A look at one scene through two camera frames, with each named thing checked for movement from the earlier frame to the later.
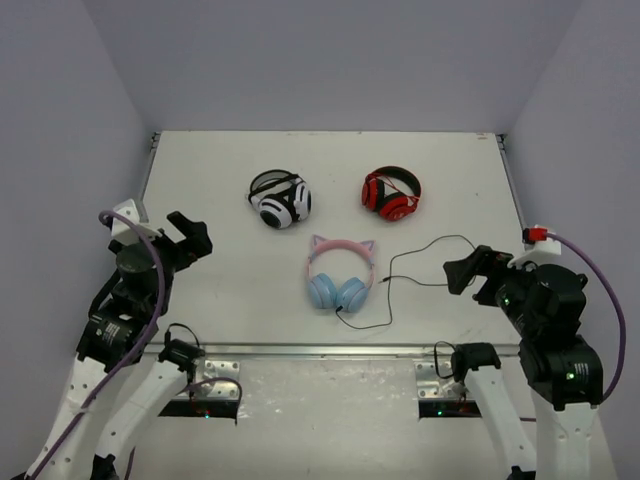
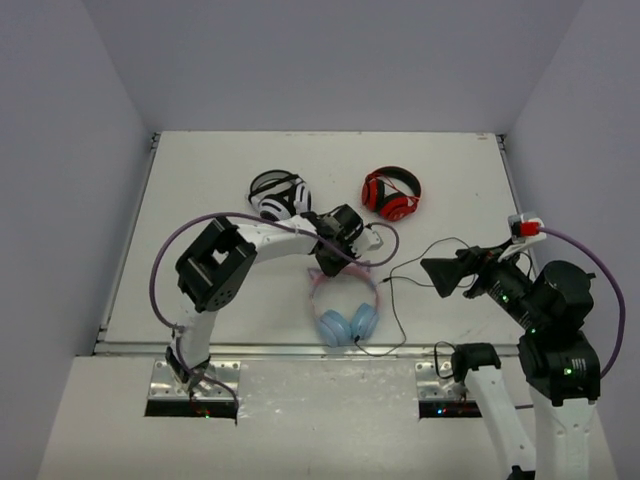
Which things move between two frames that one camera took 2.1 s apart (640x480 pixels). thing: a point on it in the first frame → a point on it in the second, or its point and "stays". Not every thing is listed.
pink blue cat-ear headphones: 324,291 → 361,322
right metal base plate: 430,386 stays
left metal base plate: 217,389 stays
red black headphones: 392,191 stays
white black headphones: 280,197 stays
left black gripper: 176,247 → 331,257
